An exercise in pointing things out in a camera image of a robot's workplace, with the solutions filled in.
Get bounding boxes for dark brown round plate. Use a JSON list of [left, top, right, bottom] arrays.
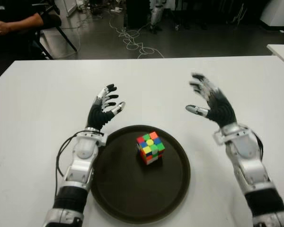
[[91, 124, 192, 224]]

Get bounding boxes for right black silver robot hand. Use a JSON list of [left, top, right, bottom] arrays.
[[185, 72, 238, 128]]

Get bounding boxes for seated person in black shirt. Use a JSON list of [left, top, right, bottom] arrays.
[[0, 0, 44, 79]]

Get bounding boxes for white cabinet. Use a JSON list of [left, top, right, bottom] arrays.
[[260, 0, 284, 26]]

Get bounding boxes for silver humanoid robot legs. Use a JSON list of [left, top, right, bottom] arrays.
[[149, 0, 164, 32]]

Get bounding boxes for tangled white floor cable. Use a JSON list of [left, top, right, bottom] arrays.
[[108, 14, 165, 59]]

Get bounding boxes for black cabinet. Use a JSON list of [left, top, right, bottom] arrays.
[[125, 0, 150, 28]]

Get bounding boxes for white board panel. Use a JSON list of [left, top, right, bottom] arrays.
[[61, 0, 79, 17]]

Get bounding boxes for black chair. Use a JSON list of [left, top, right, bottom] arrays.
[[32, 4, 78, 60]]

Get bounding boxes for grey metal frame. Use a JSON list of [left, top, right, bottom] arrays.
[[229, 0, 249, 24]]

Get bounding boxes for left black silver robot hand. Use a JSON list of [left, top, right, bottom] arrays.
[[87, 83, 126, 132]]

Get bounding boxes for multicoloured Rubik's cube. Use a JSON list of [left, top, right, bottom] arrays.
[[136, 131, 166, 166]]

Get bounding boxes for thin grey floor cable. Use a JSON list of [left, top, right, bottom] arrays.
[[61, 17, 102, 52]]

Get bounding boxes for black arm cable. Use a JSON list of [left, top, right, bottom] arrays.
[[54, 129, 105, 197], [249, 130, 266, 164]]

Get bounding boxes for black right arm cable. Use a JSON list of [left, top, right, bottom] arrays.
[[249, 130, 266, 164]]

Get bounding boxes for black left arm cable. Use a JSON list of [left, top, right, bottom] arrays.
[[54, 129, 105, 197]]

